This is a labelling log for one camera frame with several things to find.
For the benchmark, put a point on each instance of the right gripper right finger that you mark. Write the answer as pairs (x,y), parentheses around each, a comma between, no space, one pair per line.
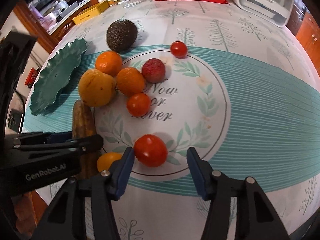
(256,218)

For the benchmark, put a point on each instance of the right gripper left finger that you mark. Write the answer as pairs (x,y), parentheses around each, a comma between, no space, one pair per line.
(65,216)

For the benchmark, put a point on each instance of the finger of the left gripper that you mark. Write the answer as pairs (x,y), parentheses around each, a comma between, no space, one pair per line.
(22,154)
(36,138)

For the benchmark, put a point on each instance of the overripe brown banana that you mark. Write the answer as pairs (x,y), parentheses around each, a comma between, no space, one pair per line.
(83,126)

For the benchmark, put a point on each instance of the small yellow kumquat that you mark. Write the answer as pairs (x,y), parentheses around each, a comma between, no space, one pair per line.
(105,161)

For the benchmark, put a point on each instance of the round orange mandarin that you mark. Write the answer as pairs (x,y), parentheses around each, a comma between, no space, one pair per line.
(109,62)

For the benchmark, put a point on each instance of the medium red cherry tomato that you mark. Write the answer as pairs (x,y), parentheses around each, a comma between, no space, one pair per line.
(138,104)

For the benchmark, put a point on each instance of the oval orange mandarin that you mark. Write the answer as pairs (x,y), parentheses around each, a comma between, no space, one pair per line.
(130,81)

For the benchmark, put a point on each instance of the large red tomato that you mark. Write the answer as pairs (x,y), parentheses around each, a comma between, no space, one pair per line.
(150,150)

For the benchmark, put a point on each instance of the dark brown avocado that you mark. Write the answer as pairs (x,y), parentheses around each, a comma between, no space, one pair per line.
(121,35)

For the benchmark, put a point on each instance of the red lychee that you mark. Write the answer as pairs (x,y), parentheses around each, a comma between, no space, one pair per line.
(153,70)

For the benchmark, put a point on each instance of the small red cherry tomato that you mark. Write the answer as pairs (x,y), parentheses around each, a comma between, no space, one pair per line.
(178,49)

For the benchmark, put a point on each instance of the red basket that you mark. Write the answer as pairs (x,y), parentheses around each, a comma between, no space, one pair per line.
(31,77)

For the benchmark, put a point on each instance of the dark green leaf plate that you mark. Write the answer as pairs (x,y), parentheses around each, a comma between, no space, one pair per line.
(56,75)

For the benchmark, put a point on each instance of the wooden kitchen cabinet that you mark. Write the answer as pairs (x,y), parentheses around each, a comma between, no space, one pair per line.
(48,38)

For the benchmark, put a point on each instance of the patterned tablecloth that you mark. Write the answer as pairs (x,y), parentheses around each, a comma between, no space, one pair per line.
(246,96)

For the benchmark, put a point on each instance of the yellow tin box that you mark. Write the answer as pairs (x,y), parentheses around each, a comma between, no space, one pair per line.
(91,12)

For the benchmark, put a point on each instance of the wooden cabinet right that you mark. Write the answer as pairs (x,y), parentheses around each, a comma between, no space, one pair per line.
(305,28)

